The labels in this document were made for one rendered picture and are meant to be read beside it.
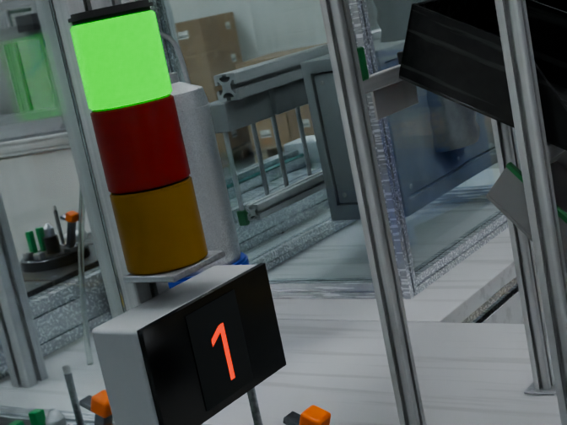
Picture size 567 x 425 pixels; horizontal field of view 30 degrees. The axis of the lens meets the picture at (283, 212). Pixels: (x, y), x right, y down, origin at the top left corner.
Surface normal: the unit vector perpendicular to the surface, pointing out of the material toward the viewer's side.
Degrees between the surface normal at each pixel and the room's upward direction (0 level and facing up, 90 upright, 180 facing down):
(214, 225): 90
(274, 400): 0
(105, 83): 90
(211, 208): 90
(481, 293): 90
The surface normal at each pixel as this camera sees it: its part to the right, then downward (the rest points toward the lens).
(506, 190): -0.69, 0.28
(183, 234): 0.62, 0.04
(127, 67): 0.27, 0.14
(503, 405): -0.20, -0.96
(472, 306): 0.81, -0.04
